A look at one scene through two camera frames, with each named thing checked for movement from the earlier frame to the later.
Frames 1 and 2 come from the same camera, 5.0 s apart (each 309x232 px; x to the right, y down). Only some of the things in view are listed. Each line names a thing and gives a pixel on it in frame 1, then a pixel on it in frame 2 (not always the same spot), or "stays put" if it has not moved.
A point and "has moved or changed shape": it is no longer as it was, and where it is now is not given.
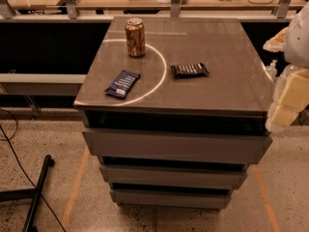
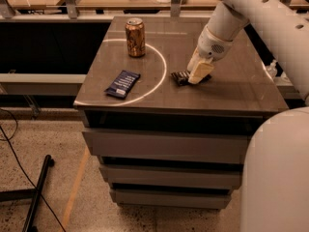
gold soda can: (135, 37) stays put
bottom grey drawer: (171, 198) stays put
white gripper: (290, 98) → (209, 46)
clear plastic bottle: (272, 70) stays put
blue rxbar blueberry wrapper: (123, 84) stays put
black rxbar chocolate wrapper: (189, 71) has moved or changed shape
